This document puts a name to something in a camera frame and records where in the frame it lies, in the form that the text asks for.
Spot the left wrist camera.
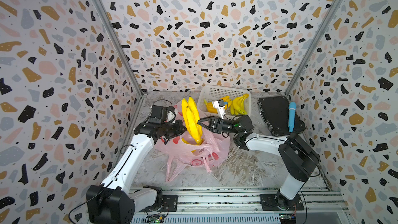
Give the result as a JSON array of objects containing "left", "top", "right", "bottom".
[{"left": 148, "top": 105, "right": 176, "bottom": 124}]

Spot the pink plastic bag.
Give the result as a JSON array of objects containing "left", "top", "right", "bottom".
[
  {"left": 154, "top": 105, "right": 231, "bottom": 166},
  {"left": 165, "top": 152, "right": 223, "bottom": 182}
]

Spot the blue microphone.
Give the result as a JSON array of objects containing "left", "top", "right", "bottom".
[{"left": 288, "top": 102, "right": 296, "bottom": 133}]

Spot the right circuit board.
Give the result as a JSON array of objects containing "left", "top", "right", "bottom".
[{"left": 279, "top": 214, "right": 296, "bottom": 224}]

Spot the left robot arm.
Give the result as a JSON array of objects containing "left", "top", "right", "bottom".
[{"left": 84, "top": 104, "right": 187, "bottom": 224}]

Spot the white plastic basket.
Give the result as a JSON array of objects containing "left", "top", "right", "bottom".
[{"left": 197, "top": 85, "right": 251, "bottom": 118}]

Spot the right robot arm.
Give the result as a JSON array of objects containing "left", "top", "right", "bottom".
[{"left": 198, "top": 115, "right": 320, "bottom": 210}]

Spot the black case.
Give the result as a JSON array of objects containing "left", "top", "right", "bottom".
[{"left": 258, "top": 96, "right": 305, "bottom": 136}]

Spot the yellow banana bunch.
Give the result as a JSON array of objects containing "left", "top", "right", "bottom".
[
  {"left": 204, "top": 96, "right": 232, "bottom": 114},
  {"left": 181, "top": 97, "right": 203, "bottom": 145}
]

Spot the greenish banana bunch right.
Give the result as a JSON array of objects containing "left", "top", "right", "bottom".
[{"left": 230, "top": 94, "right": 249, "bottom": 116}]

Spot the aluminium rail frame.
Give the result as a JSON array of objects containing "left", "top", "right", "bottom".
[{"left": 130, "top": 187, "right": 354, "bottom": 224}]

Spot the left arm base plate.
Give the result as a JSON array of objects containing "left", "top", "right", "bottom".
[{"left": 145, "top": 195, "right": 178, "bottom": 214}]

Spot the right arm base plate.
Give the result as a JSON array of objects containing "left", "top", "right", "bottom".
[{"left": 260, "top": 193, "right": 305, "bottom": 211}]

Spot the left green circuit board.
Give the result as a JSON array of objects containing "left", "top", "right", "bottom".
[{"left": 146, "top": 215, "right": 164, "bottom": 224}]

